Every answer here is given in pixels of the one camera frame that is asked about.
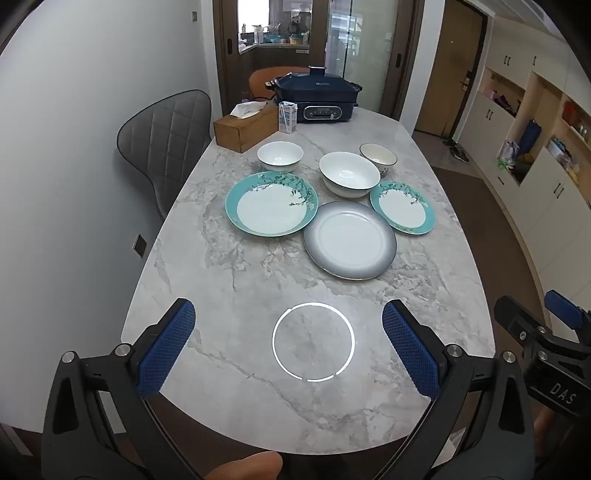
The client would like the white cabinet with wooden niches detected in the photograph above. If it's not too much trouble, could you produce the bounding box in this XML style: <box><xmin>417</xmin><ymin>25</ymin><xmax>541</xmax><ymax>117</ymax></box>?
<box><xmin>455</xmin><ymin>0</ymin><xmax>591</xmax><ymax>324</ymax></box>

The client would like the small white bowl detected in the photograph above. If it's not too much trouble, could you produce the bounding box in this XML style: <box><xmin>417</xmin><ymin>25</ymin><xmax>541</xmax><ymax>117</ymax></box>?
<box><xmin>257</xmin><ymin>141</ymin><xmax>304</xmax><ymax>174</ymax></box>

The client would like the white tissue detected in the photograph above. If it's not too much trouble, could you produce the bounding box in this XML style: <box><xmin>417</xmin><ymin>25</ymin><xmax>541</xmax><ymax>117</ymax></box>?
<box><xmin>229</xmin><ymin>101</ymin><xmax>267</xmax><ymax>119</ymax></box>

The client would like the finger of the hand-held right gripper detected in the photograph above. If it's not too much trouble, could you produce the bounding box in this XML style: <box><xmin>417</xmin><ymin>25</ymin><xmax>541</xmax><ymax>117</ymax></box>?
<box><xmin>494</xmin><ymin>295</ymin><xmax>555</xmax><ymax>356</ymax></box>
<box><xmin>544</xmin><ymin>290</ymin><xmax>591</xmax><ymax>330</ymax></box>

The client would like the white shopping bag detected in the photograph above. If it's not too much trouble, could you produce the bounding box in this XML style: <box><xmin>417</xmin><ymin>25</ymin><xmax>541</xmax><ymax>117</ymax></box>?
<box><xmin>498</xmin><ymin>141</ymin><xmax>520</xmax><ymax>167</ymax></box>

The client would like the orange chair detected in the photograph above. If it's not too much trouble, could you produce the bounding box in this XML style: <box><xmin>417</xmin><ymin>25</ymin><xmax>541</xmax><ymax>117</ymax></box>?
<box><xmin>248</xmin><ymin>67</ymin><xmax>310</xmax><ymax>100</ymax></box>

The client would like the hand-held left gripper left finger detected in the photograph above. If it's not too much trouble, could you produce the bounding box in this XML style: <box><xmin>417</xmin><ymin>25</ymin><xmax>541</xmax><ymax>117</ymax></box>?
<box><xmin>41</xmin><ymin>298</ymin><xmax>204</xmax><ymax>480</ymax></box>

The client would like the grey quilted chair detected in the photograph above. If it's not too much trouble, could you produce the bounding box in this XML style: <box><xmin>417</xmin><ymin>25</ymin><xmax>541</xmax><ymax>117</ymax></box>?
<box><xmin>116</xmin><ymin>89</ymin><xmax>213</xmax><ymax>220</ymax></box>

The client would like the navy electric cooker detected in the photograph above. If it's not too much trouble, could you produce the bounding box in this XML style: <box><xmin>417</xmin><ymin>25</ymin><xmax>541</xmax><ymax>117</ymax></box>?
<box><xmin>264</xmin><ymin>65</ymin><xmax>363</xmax><ymax>124</ymax></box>

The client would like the frosted glass sliding door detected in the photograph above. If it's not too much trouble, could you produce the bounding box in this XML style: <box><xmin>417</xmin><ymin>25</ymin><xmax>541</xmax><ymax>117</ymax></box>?
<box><xmin>323</xmin><ymin>0</ymin><xmax>426</xmax><ymax>125</ymax></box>

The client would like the white milk carton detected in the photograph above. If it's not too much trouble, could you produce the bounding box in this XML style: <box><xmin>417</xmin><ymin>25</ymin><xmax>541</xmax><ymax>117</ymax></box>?
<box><xmin>278</xmin><ymin>102</ymin><xmax>297</xmax><ymax>134</ymax></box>

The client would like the brown entrance door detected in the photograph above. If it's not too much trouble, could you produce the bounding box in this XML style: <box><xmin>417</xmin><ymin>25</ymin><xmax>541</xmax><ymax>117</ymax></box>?
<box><xmin>414</xmin><ymin>0</ymin><xmax>488</xmax><ymax>138</ymax></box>

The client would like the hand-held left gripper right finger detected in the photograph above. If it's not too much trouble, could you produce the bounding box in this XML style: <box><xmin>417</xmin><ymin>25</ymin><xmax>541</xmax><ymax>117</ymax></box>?
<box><xmin>369</xmin><ymin>299</ymin><xmax>537</xmax><ymax>480</ymax></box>

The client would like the blue bag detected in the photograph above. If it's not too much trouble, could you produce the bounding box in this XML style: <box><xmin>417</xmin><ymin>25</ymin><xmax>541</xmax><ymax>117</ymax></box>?
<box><xmin>521</xmin><ymin>119</ymin><xmax>543</xmax><ymax>158</ymax></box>

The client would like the cream bowl with dark rim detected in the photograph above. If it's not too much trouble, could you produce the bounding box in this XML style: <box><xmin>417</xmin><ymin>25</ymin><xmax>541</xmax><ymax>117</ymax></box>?
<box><xmin>359</xmin><ymin>143</ymin><xmax>398</xmax><ymax>178</ymax></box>

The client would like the large teal floral plate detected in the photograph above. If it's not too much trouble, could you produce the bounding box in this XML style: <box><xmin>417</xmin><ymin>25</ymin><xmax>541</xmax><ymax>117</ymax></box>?
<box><xmin>225</xmin><ymin>171</ymin><xmax>319</xmax><ymax>238</ymax></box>

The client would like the large white bowl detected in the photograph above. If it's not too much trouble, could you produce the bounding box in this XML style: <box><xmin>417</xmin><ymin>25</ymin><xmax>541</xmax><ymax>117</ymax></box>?
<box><xmin>319</xmin><ymin>151</ymin><xmax>381</xmax><ymax>199</ymax></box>

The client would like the small teal floral plate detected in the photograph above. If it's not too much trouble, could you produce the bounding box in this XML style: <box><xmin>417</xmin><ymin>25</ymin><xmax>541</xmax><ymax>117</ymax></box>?
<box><xmin>370</xmin><ymin>180</ymin><xmax>437</xmax><ymax>236</ymax></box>

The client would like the grey rimmed white plate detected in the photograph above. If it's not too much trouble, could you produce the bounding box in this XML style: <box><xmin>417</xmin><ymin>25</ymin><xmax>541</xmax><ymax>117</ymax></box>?
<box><xmin>303</xmin><ymin>200</ymin><xmax>398</xmax><ymax>281</ymax></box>

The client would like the wooden tissue box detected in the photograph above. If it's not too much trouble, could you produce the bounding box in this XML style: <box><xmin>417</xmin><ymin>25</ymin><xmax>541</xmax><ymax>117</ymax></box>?
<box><xmin>213</xmin><ymin>105</ymin><xmax>279</xmax><ymax>154</ymax></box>

